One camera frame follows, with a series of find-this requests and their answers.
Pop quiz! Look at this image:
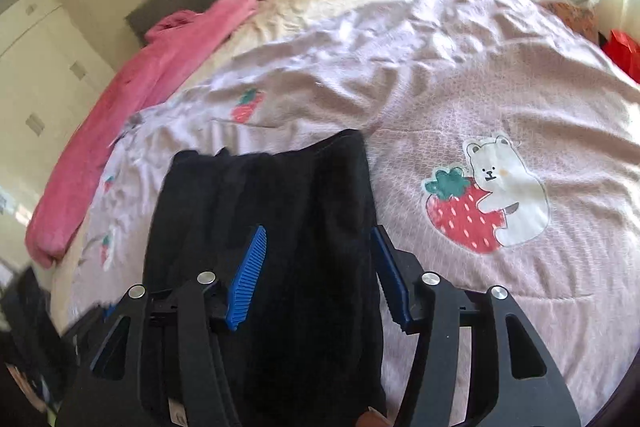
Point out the black long-sleeve shirt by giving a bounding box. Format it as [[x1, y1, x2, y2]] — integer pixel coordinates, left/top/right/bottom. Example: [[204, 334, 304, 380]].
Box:
[[143, 130, 386, 426]]

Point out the lilac strawberry bear quilt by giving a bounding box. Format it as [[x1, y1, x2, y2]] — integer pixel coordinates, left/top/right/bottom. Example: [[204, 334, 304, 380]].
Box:
[[52, 0, 639, 421]]

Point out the pink blanket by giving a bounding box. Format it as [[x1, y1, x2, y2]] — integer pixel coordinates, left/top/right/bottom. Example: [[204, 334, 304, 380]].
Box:
[[24, 0, 260, 270]]

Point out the cream wardrobe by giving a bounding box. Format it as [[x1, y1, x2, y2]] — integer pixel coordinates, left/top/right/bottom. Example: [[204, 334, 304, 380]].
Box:
[[0, 0, 117, 268]]

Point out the red plastic bag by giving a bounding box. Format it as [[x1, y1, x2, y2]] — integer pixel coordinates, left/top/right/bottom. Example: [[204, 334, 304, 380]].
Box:
[[603, 30, 640, 83]]

